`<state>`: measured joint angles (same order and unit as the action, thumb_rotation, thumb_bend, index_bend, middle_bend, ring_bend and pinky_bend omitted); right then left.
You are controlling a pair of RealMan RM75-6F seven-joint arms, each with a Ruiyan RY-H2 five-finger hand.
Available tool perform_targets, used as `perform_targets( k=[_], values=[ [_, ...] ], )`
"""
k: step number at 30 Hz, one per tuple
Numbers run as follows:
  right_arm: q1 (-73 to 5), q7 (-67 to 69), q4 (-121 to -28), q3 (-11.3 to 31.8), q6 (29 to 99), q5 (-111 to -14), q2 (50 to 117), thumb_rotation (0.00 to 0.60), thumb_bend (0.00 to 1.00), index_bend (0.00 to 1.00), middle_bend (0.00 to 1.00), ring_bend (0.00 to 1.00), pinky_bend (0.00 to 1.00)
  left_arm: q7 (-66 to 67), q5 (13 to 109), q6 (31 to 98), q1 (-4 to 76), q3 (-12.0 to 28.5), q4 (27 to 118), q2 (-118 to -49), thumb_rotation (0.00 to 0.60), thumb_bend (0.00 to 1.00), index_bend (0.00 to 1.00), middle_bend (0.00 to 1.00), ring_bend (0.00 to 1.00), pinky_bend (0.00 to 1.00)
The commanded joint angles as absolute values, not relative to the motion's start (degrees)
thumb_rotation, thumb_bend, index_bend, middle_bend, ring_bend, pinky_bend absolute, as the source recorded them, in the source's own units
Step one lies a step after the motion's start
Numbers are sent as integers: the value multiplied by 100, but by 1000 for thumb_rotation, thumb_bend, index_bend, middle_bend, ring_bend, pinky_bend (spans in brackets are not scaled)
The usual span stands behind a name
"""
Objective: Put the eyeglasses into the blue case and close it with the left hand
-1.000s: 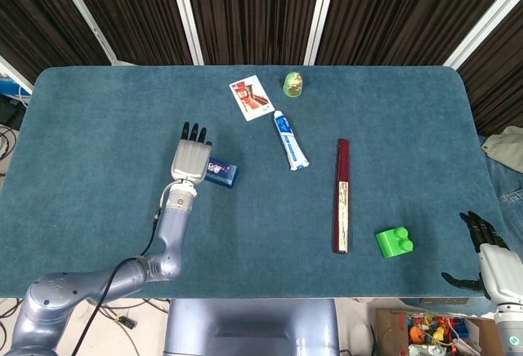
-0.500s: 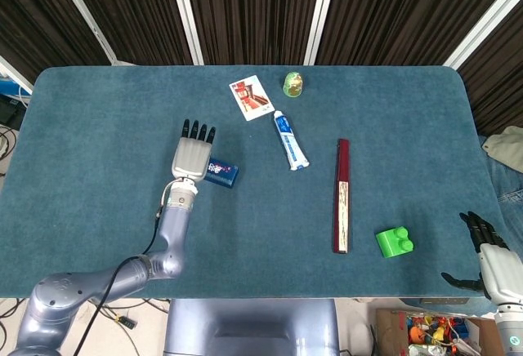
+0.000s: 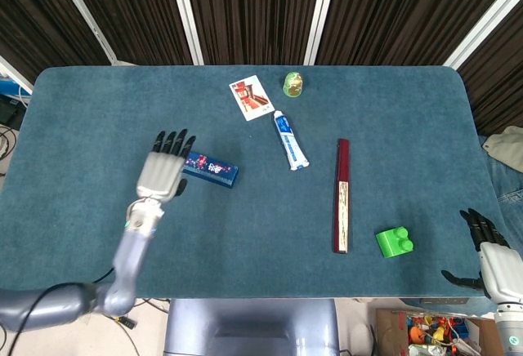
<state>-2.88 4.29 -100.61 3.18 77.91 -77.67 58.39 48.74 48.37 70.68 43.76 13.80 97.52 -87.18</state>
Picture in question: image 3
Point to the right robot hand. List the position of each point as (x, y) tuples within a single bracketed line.
[(504, 278)]

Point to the dark red long box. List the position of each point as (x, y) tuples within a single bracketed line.
[(343, 168)]

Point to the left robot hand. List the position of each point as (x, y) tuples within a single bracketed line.
[(161, 174)]

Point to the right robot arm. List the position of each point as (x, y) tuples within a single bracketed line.
[(508, 331)]

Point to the green building block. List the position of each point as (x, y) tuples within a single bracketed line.
[(393, 243)]

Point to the black floor device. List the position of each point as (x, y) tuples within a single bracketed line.
[(10, 111)]

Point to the blue glasses case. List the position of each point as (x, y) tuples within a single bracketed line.
[(212, 168)]

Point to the beige crumpled cloth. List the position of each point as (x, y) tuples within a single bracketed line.
[(508, 145)]

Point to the teal table cloth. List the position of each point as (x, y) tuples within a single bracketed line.
[(265, 229)]

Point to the white partition post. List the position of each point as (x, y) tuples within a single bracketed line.
[(320, 13), (83, 13), (14, 74), (482, 25), (186, 13)]

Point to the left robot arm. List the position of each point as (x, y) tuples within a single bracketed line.
[(128, 258)]

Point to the photo card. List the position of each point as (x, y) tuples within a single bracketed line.
[(250, 96)]

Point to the black power adapter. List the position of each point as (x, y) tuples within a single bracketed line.
[(128, 323)]

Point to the white blue toothpaste tube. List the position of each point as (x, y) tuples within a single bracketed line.
[(289, 139)]

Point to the blue denim jeans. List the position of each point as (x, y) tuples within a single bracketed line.
[(506, 184)]

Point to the cardboard box of toys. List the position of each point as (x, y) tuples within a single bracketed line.
[(392, 331)]

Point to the grey table control panel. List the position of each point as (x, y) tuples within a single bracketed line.
[(443, 301)]

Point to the blue grey robot torso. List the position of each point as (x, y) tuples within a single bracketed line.
[(249, 327)]

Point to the dark brown pleated curtain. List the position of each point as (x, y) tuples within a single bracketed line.
[(253, 5)]

